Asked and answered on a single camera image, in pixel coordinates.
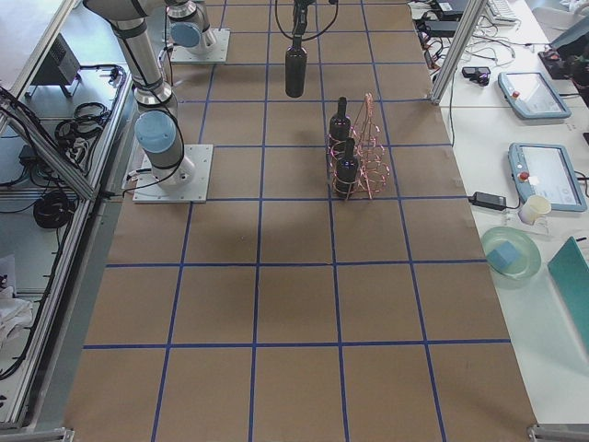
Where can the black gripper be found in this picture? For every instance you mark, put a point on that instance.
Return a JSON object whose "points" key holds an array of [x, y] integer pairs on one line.
{"points": [[299, 15]]}

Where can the dark wine bottle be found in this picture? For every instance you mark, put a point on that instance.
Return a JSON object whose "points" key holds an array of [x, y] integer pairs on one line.
{"points": [[346, 170], [295, 69]]}

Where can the dark wine bottle in basket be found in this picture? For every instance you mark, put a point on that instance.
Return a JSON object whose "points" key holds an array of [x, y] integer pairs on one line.
{"points": [[346, 170]]}

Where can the black webcam device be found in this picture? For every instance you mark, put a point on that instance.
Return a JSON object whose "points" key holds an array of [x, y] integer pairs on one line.
{"points": [[480, 75]]}

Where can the upper teach pendant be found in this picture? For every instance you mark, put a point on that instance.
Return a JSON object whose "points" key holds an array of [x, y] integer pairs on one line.
{"points": [[532, 96]]}

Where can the teach pendant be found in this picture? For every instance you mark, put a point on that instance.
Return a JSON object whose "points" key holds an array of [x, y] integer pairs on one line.
{"points": [[546, 170], [532, 96]]}

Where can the grey control box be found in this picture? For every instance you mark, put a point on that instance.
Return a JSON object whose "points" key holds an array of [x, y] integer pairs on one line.
{"points": [[59, 68]]}

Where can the black power adapter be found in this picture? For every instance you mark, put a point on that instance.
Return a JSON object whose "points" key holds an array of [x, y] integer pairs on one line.
{"points": [[488, 200]]}

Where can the lower teach pendant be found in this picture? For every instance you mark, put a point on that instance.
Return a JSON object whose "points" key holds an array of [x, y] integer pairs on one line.
{"points": [[546, 170]]}

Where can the white paper cup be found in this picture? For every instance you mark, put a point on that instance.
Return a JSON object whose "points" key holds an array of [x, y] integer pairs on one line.
{"points": [[534, 207]]}

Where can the blue foam cube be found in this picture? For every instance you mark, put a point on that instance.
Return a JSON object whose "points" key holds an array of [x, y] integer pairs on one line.
{"points": [[503, 255]]}

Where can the green translucent plate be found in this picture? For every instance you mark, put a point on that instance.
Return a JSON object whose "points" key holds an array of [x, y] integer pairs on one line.
{"points": [[528, 265]]}

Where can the teal board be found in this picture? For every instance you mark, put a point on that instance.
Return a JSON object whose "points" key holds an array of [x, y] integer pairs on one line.
{"points": [[569, 271]]}

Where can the white cloth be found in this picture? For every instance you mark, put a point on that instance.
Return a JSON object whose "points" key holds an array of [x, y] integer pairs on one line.
{"points": [[16, 313]]}

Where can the copper wire wine basket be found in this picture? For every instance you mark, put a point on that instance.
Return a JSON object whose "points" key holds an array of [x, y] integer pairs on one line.
{"points": [[373, 170]]}

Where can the aluminium frame post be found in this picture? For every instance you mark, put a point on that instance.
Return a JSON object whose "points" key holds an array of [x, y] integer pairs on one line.
{"points": [[462, 36]]}

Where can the aluminium frame left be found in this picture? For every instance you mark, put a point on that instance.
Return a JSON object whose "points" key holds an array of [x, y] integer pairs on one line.
{"points": [[28, 30]]}

